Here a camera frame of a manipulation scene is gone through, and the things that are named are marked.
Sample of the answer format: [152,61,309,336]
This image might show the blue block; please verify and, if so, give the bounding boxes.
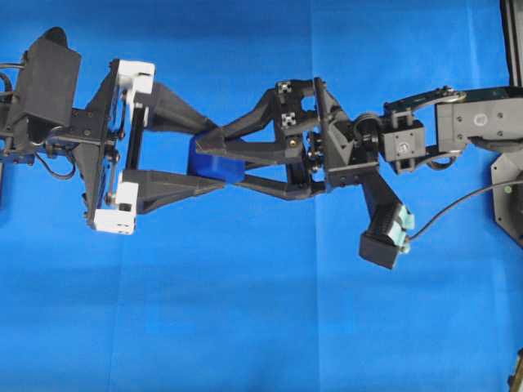
[186,135,245,184]

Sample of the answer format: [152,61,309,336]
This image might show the blue cloth mat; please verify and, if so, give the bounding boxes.
[1,1,522,391]

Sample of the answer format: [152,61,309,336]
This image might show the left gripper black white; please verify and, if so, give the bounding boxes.
[72,59,226,235]

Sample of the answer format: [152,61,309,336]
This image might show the right camera black cable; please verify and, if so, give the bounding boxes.
[401,180,523,248]

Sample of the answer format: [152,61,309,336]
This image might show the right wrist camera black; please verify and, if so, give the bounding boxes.
[359,172,415,270]

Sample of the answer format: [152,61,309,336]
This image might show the black aluminium frame post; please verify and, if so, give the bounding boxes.
[500,0,522,87]

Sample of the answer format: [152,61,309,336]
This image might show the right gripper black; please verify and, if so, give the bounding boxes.
[195,78,379,201]

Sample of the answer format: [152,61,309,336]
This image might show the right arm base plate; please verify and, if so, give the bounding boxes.
[490,151,522,247]

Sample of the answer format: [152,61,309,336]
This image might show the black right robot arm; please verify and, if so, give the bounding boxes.
[195,78,522,200]

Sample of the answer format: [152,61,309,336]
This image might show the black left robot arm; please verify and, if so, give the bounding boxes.
[1,54,225,234]

